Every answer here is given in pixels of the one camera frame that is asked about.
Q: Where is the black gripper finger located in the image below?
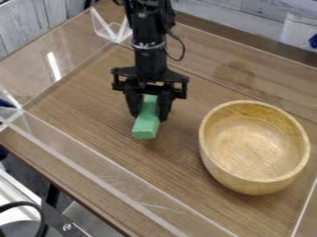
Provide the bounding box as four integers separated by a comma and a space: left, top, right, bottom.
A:
158, 90, 176, 122
125, 85, 144, 118

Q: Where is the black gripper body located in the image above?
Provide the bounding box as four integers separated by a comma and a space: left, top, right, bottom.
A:
110, 43, 191, 100

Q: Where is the green rectangular block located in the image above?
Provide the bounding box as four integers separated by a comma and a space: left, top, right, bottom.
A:
132, 94, 160, 140

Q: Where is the brown wooden bowl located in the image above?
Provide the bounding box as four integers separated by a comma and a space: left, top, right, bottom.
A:
199, 100, 311, 195

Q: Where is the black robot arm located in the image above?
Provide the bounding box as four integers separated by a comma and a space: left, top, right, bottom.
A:
112, 0, 191, 122

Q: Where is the black table leg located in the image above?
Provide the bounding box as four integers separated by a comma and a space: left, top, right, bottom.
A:
46, 184, 61, 207

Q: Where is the blue object at right edge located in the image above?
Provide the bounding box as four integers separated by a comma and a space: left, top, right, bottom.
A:
310, 33, 317, 49

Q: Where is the white container in background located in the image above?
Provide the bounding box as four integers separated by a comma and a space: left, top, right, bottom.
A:
280, 12, 317, 53

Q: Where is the black chair at corner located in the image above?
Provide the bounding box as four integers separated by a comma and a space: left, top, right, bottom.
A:
0, 201, 92, 237

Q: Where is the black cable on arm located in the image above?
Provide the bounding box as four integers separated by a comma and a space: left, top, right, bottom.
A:
162, 29, 186, 62

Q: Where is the clear acrylic enclosure wall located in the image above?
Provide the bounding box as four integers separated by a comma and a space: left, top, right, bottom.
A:
0, 13, 317, 237

